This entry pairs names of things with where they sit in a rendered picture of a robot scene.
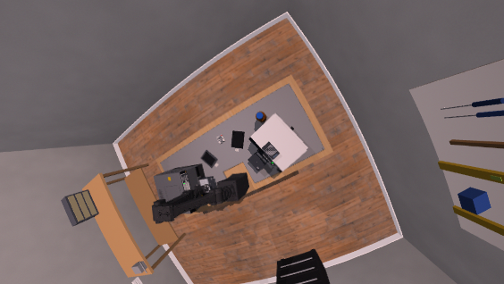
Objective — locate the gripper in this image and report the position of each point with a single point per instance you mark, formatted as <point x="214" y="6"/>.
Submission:
<point x="205" y="188"/>

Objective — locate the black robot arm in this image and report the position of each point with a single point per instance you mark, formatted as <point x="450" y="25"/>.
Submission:
<point x="167" y="211"/>

